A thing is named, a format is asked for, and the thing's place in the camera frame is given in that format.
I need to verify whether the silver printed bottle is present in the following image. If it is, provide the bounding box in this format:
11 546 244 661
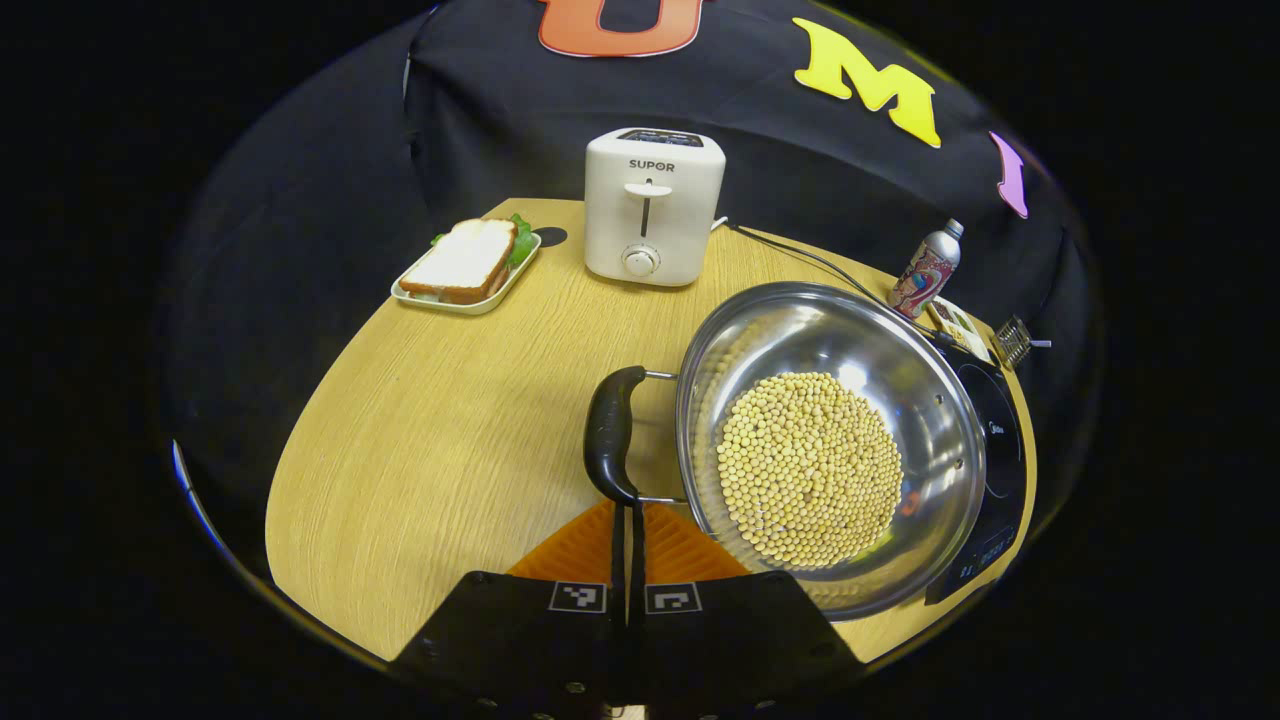
887 219 965 321

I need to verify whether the black backdrop cloth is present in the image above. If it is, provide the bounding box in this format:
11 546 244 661
160 0 1101 521

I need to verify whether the white rectangular tray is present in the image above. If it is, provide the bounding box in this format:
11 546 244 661
390 232 542 317

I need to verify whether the wire mesh holder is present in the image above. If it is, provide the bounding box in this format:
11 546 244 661
993 315 1036 371

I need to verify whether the steel pot with black handles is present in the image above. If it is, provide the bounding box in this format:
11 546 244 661
583 282 989 623

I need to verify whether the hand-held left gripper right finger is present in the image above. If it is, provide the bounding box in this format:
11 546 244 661
630 502 865 709

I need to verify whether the black power cable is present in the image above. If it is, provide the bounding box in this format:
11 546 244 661
728 222 946 341

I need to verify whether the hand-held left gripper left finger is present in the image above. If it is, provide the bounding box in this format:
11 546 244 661
388 500 631 709

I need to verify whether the white toaster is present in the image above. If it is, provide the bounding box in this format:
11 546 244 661
584 127 727 288

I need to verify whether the sandwich with lettuce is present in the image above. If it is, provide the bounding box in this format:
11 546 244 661
400 213 536 306

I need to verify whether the white divided bean tray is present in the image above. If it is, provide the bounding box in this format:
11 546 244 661
925 295 993 363

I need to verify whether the pile of soybeans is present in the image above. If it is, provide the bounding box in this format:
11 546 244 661
715 372 904 571

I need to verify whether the black induction cooktop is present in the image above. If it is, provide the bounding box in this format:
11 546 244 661
925 345 1029 606

